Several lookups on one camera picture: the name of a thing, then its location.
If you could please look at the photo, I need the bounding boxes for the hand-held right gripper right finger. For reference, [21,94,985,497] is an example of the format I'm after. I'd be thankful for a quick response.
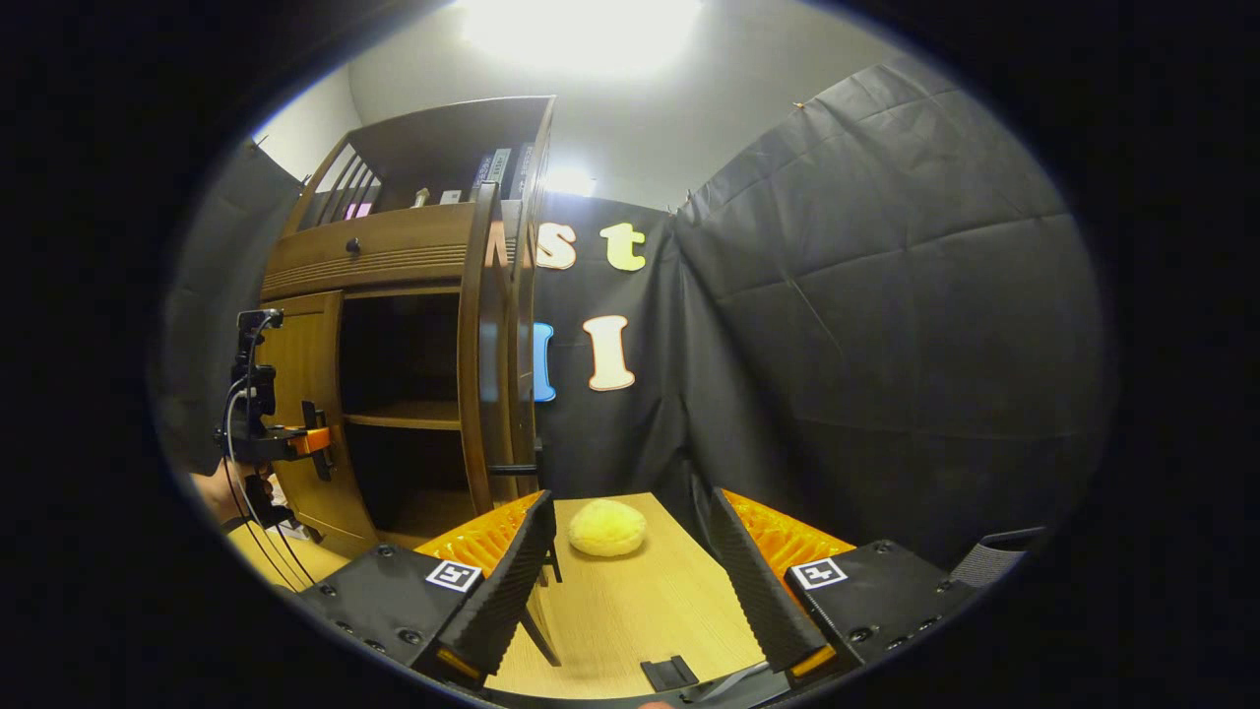
[707,487,985,692]

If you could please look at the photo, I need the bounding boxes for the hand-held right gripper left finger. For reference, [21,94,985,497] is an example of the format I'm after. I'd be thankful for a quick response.
[295,489,558,690]

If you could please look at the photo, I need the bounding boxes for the wooden cabinet door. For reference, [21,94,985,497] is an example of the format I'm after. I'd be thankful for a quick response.
[258,290,381,558]
[458,182,564,668]

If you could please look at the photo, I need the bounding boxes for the brown wooden shoe cabinet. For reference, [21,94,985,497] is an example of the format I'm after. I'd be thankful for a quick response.
[258,96,564,668]

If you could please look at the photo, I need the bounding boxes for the wooden inner shelf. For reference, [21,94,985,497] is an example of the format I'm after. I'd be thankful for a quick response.
[345,399,464,431]

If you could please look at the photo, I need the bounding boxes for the yellow round sponge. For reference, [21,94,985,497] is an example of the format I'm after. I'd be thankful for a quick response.
[568,499,648,557]

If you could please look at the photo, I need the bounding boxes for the wooden drawer with black knob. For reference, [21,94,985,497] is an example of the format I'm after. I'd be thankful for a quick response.
[261,202,493,302]

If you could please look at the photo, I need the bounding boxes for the black backdrop cloth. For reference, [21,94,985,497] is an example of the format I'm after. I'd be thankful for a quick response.
[157,59,1118,577]

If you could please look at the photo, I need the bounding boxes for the ceiling light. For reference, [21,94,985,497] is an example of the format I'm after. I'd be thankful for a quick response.
[458,0,705,80]

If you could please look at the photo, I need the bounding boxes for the black cable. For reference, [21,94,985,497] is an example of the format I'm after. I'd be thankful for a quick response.
[221,379,318,592]

